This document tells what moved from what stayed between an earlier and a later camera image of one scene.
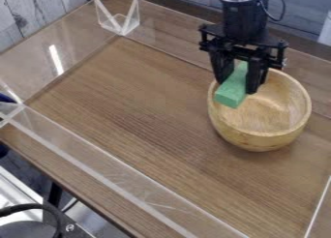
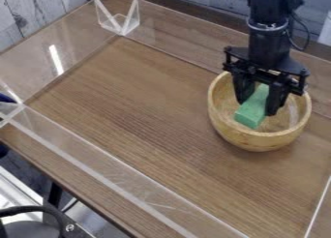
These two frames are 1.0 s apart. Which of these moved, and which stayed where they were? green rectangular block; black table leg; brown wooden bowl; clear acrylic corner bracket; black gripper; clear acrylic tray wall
Moved: green rectangular block; black gripper
Stayed: clear acrylic tray wall; brown wooden bowl; clear acrylic corner bracket; black table leg
